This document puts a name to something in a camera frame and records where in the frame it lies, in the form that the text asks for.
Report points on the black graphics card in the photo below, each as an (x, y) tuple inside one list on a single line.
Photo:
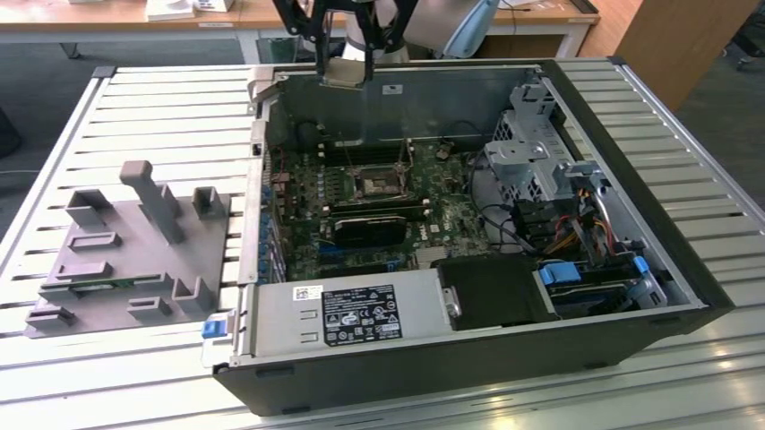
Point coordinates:
[(368, 230)]

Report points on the silver power supply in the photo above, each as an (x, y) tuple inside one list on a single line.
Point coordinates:
[(275, 331)]

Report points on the black plastic shroud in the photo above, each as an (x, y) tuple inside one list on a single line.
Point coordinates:
[(490, 291)]

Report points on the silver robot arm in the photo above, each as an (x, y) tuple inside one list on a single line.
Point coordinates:
[(464, 36)]

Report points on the white box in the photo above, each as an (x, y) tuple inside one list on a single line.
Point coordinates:
[(170, 13)]

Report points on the silver CPU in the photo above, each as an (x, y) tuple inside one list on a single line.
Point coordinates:
[(342, 71)]

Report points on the blue case latch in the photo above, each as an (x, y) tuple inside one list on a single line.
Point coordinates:
[(217, 328)]

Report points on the black office chair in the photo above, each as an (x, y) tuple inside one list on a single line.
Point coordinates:
[(749, 45)]

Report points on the silver drive cage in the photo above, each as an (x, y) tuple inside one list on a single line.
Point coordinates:
[(514, 170)]

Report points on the green motherboard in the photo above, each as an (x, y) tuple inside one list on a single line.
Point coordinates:
[(442, 179)]

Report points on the black RAM slot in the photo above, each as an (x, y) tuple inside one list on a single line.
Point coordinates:
[(370, 150)]

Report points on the black PC case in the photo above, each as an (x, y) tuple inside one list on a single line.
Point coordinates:
[(418, 385)]

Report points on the wooden cabinet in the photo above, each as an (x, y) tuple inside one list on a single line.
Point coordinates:
[(669, 36)]

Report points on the silver chipset heatsink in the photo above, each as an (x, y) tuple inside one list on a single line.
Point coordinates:
[(429, 256)]

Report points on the blue plastic clip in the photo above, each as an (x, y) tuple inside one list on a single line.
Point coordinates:
[(641, 264)]

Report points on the wooden desk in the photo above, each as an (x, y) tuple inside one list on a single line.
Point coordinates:
[(90, 22)]

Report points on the white printed carton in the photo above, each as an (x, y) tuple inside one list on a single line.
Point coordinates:
[(213, 4)]

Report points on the green RAM stick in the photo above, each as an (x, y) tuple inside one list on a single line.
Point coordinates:
[(122, 283)]

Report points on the grey parts rack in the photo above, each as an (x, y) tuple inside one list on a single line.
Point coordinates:
[(150, 264)]

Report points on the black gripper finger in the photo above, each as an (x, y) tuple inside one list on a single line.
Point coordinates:
[(368, 67), (322, 54)]

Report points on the hard disk in blue carrier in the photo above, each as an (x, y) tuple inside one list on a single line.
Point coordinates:
[(559, 273)]

